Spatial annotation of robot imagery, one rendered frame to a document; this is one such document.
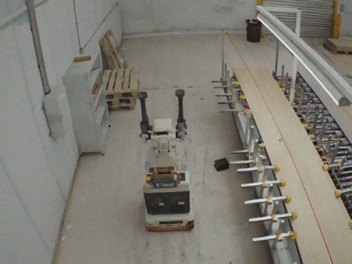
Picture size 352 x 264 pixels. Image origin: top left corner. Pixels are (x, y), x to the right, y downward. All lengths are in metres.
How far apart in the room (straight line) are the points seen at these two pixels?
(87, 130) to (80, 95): 0.66
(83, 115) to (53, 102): 1.20
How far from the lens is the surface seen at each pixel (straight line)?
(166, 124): 3.67
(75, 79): 4.89
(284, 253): 3.37
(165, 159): 3.92
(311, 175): 3.83
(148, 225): 4.12
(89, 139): 5.42
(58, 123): 4.24
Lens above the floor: 3.38
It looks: 35 degrees down
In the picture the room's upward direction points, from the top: 3 degrees counter-clockwise
